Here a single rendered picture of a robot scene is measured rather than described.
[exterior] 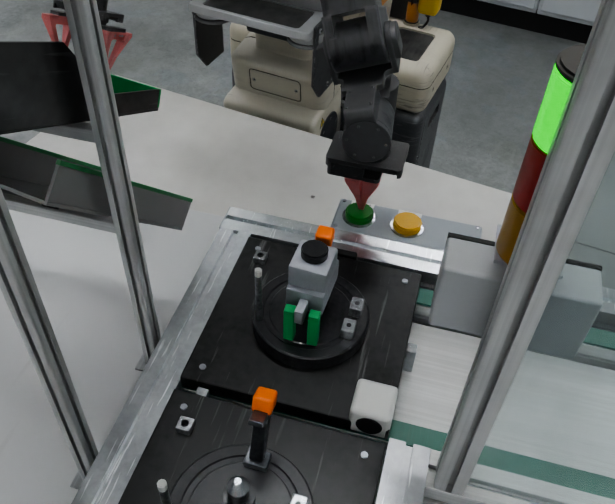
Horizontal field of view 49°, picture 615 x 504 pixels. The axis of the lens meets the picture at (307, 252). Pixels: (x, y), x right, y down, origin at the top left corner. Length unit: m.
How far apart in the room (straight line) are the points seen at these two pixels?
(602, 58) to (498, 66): 3.05
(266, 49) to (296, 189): 0.41
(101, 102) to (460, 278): 0.35
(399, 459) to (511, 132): 2.35
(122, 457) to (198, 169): 0.61
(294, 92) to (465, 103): 1.72
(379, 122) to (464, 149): 2.05
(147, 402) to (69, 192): 0.25
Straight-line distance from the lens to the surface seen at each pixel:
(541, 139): 0.45
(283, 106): 1.48
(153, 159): 1.26
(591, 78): 0.39
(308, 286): 0.74
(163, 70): 3.24
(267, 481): 0.69
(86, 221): 0.77
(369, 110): 0.77
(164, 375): 0.81
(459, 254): 0.54
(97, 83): 0.64
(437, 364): 0.88
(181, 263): 1.05
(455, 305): 0.56
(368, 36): 0.80
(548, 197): 0.44
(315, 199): 1.16
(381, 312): 0.84
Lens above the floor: 1.61
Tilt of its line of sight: 45 degrees down
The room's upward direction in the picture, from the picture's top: 3 degrees clockwise
